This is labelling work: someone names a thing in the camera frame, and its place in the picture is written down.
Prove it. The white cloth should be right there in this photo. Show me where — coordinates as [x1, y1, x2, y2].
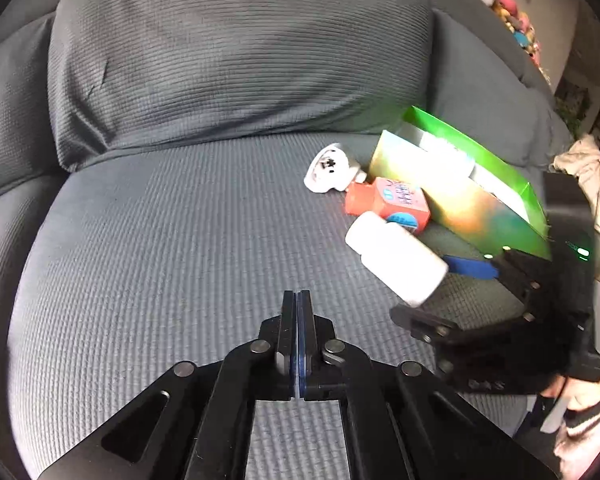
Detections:
[552, 134, 600, 236]

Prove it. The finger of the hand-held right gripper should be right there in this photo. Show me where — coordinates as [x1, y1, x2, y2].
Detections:
[390, 304, 531, 356]
[442, 247, 543, 306]

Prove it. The grey sofa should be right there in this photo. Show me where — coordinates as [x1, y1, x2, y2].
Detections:
[0, 0, 581, 480]

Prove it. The green plant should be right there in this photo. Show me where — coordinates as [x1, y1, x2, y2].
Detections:
[555, 80, 593, 133]

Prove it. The grey sofa back cushion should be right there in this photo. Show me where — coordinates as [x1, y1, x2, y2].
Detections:
[47, 0, 433, 171]
[0, 12, 63, 206]
[427, 7, 573, 171]

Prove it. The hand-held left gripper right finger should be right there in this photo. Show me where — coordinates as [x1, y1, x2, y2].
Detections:
[297, 290, 561, 480]

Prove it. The green cardboard box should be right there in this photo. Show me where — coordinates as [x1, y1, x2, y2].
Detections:
[369, 106, 553, 262]

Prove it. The large white pill bottle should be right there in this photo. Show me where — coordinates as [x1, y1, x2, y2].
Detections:
[345, 211, 451, 307]

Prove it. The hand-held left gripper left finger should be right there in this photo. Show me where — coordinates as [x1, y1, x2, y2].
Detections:
[37, 290, 300, 480]

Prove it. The pile of colourful plush toys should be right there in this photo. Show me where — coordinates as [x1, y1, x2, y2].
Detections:
[492, 0, 543, 68]

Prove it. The orange plastic bottle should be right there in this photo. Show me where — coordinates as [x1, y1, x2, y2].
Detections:
[344, 177, 432, 236]

